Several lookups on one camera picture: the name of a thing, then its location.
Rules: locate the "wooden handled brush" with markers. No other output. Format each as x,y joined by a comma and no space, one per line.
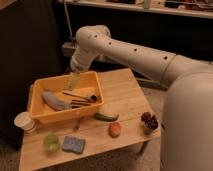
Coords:
90,98

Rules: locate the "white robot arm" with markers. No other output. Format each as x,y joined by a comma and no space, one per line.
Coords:
187,121

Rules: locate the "orange round toy fruit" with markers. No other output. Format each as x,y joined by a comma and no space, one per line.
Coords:
114,129

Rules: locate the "blue sponge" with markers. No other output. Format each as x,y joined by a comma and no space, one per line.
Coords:
73,144

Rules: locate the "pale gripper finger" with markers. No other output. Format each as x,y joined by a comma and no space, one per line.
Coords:
72,80

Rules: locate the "wooden table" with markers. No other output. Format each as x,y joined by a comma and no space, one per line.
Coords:
122,96

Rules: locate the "white paper cup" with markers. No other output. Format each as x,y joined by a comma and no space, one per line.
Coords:
25,122

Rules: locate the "yellow plastic bin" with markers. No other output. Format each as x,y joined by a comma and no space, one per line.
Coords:
88,84

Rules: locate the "green cucumber toy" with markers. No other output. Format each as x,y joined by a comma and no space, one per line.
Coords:
106,118

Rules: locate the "green small bowl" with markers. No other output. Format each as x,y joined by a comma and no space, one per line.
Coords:
51,143

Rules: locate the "dark purple grapes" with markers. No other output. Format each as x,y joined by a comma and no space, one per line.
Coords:
149,120

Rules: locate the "grey cloth in bin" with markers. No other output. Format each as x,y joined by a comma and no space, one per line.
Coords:
52,101

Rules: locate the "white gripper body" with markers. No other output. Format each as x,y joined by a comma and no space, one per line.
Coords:
79,63

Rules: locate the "grey metal shelf beam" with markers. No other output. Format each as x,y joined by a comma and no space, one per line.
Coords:
68,48

